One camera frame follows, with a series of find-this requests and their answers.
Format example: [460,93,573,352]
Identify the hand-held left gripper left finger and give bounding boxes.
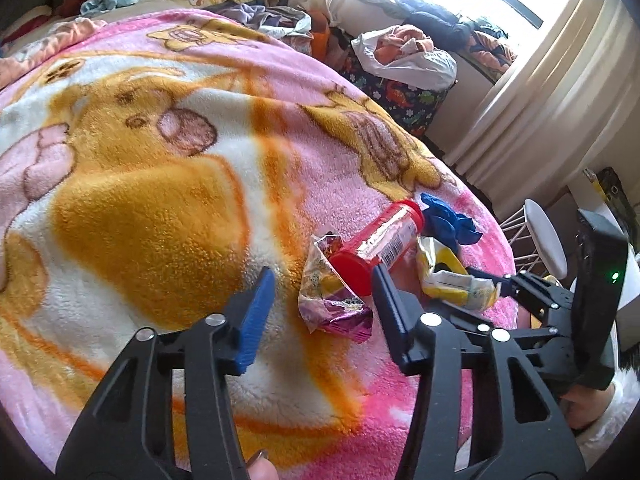
[55,266,277,480]

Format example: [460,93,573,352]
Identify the white wire stool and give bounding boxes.
[497,199,568,281]

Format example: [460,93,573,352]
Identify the blue crumpled cloth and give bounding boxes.
[420,192,483,251]

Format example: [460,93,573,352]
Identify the white plastic bag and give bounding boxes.
[351,30,458,92]

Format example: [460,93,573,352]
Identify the pink printed blanket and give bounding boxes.
[0,7,517,480]

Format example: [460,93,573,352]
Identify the person's right forearm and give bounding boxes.
[560,365,640,456]

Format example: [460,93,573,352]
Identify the orange container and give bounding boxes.
[310,10,333,61]

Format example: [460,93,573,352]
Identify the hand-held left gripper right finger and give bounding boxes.
[371,263,587,480]

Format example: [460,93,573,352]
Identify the black device on desk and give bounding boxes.
[597,167,633,241]

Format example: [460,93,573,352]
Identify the orange clothes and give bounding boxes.
[375,25,436,68]

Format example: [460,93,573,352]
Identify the person's left hand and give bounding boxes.
[247,452,279,480]

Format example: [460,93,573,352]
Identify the white desk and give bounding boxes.
[567,165,640,261]

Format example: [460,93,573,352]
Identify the orange and black clothing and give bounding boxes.
[470,30,518,78]

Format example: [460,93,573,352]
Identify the red jar with barcode label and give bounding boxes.
[330,200,425,296]

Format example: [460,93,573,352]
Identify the yellow and white wrapper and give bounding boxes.
[417,236,501,311]

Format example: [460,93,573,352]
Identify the dark jacket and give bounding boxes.
[390,0,481,41]

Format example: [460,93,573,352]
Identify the purple foil snack wrapper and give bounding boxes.
[298,232,374,345]

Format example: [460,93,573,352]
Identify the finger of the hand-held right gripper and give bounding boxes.
[467,266,576,331]
[440,305,576,376]

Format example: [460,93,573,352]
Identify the dinosaur print fabric basket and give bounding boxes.
[345,55,451,138]

